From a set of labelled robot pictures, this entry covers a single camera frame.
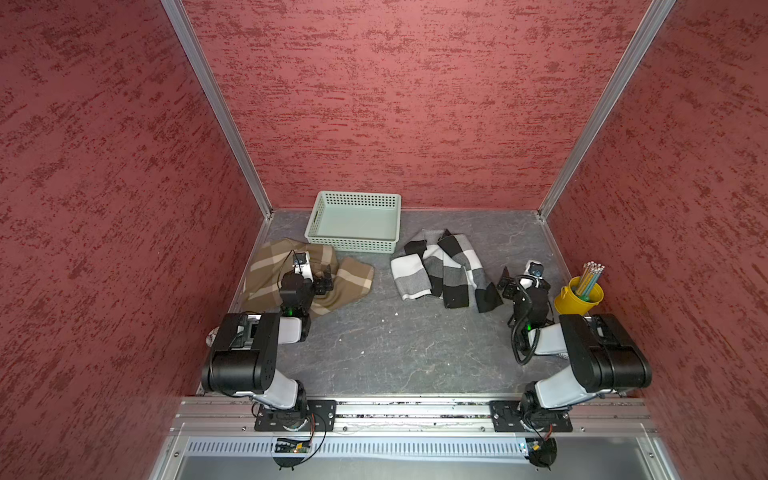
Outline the aluminium front rail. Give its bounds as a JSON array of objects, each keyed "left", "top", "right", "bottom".
[{"left": 150, "top": 394, "right": 678, "bottom": 479}]

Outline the light green plastic basket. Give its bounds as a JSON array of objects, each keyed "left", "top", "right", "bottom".
[{"left": 304, "top": 191, "right": 402, "bottom": 254}]

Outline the yellow pencil cup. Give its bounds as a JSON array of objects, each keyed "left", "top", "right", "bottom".
[{"left": 554, "top": 277, "right": 605, "bottom": 316}]

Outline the brown beige plaid scarf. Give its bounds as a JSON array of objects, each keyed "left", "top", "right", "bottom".
[{"left": 242, "top": 238, "right": 375, "bottom": 318}]

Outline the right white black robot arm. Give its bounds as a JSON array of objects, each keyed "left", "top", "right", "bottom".
[{"left": 489, "top": 261, "right": 652, "bottom": 434}]

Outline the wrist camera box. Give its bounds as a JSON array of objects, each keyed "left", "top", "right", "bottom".
[
  {"left": 524, "top": 260, "right": 544, "bottom": 279},
  {"left": 293, "top": 251, "right": 314, "bottom": 281}
]

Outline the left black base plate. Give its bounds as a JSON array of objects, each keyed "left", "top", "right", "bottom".
[{"left": 254, "top": 400, "right": 337, "bottom": 434}]

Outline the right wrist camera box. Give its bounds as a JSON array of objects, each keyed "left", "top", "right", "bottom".
[{"left": 524, "top": 260, "right": 544, "bottom": 279}]

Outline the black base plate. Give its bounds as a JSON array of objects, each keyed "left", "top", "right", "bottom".
[
  {"left": 254, "top": 400, "right": 337, "bottom": 434},
  {"left": 488, "top": 400, "right": 573, "bottom": 436}
]

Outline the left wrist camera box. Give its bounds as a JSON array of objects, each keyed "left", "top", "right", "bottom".
[{"left": 293, "top": 251, "right": 314, "bottom": 281}]

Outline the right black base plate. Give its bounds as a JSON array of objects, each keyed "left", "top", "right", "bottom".
[{"left": 488, "top": 400, "right": 573, "bottom": 436}]

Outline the black white checkered scarf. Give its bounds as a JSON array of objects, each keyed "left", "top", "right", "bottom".
[{"left": 390, "top": 229, "right": 503, "bottom": 313}]

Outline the rolled beige patterned cloth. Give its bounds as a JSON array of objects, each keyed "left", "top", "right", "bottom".
[{"left": 206, "top": 327, "right": 219, "bottom": 348}]

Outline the bundle of coloured pencils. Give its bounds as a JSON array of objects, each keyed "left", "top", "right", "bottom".
[{"left": 574, "top": 261, "right": 605, "bottom": 301}]

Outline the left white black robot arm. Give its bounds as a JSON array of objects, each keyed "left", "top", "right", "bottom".
[{"left": 201, "top": 273, "right": 336, "bottom": 432}]

